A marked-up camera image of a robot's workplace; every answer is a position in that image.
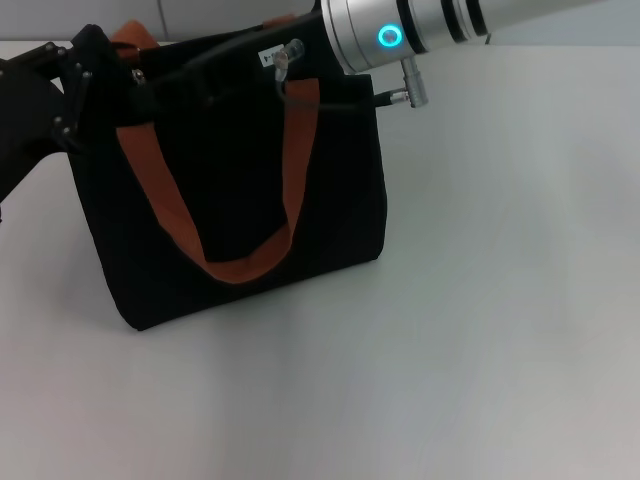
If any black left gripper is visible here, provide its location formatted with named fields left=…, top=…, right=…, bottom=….
left=0, top=23, right=120, bottom=202

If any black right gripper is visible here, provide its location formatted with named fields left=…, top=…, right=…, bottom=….
left=133, top=13, right=347, bottom=124

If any black bag with orange handles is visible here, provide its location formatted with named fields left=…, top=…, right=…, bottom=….
left=69, top=14, right=390, bottom=332

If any black right gripper cable with plugs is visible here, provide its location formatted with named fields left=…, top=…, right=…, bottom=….
left=272, top=38, right=432, bottom=112

